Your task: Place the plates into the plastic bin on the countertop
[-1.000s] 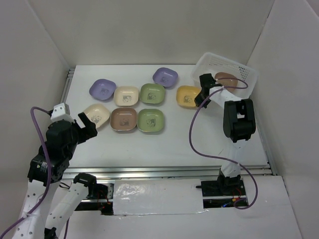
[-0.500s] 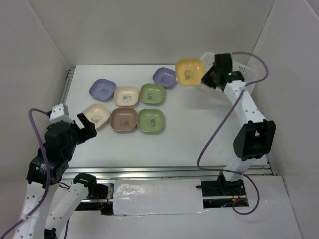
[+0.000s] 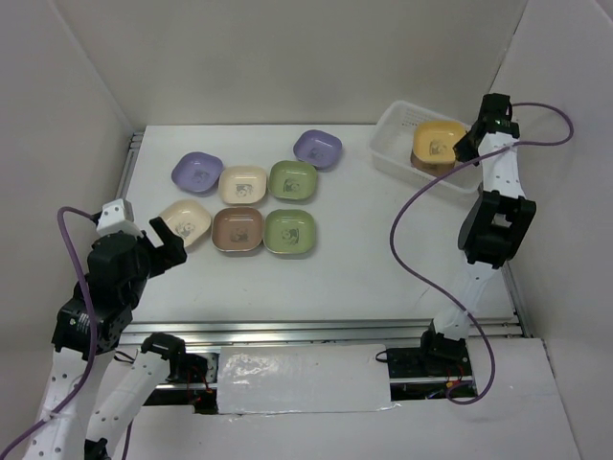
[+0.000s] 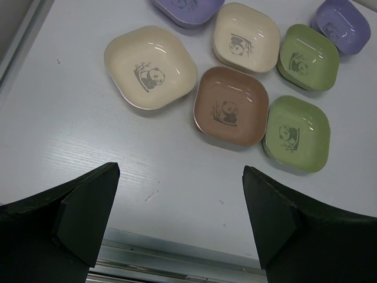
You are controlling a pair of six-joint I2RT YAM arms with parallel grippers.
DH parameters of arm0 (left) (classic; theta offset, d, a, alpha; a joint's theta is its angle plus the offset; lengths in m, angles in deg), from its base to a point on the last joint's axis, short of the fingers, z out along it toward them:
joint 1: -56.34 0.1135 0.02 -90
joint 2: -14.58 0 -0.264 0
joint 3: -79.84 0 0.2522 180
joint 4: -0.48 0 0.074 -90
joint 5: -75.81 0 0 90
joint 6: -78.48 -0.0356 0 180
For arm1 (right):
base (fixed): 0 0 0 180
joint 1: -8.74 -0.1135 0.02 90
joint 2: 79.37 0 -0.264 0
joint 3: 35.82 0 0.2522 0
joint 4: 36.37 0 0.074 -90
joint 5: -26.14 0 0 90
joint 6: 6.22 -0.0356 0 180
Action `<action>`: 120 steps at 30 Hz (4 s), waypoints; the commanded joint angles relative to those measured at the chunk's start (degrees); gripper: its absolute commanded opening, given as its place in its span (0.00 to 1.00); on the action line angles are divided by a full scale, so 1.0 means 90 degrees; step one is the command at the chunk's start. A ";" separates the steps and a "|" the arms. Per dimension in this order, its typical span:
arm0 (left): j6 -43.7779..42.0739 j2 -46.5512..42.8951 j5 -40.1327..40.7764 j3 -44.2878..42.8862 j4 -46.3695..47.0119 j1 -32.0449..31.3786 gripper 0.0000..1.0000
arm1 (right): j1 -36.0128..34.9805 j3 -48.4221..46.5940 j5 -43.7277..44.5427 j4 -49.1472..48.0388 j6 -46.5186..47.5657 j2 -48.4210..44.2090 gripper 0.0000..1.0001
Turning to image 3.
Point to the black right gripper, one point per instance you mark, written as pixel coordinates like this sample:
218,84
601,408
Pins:
462,149

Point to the purple panda plate left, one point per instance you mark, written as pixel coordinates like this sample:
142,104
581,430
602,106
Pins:
197,172

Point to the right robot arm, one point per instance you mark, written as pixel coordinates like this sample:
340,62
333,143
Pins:
491,233

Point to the green panda plate rear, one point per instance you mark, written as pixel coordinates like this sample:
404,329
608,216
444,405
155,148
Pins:
292,180

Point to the yellow panda plate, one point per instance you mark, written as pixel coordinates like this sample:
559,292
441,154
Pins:
434,141

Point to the brown panda plate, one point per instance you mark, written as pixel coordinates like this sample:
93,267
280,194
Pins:
237,230
428,167

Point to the white plastic bin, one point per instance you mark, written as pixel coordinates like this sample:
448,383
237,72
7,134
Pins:
391,144

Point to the green panda plate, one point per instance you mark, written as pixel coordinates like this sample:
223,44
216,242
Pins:
292,180
289,233

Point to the purple panda plate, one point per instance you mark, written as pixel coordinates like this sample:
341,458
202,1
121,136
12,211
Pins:
197,172
318,148

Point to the green panda plate front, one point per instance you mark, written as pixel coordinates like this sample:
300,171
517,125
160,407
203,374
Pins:
289,233

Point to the purple panda plate right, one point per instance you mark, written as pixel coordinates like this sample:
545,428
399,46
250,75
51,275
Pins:
318,148

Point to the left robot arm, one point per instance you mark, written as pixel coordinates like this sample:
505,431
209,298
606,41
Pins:
72,424

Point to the cream panda plate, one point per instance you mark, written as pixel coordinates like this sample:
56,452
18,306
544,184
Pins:
188,220
242,185

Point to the white foil cover sheet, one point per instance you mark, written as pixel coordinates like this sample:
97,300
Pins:
302,379

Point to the cream panda plate rear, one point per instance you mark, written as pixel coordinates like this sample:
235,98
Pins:
242,185

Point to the aluminium table edge rail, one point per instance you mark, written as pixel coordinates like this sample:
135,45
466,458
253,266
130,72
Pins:
286,332

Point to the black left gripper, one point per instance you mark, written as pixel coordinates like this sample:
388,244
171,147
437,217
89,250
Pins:
171,253

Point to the cream panda plate front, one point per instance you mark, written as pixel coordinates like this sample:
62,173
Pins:
188,220

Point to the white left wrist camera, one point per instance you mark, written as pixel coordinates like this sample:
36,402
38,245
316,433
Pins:
117,217

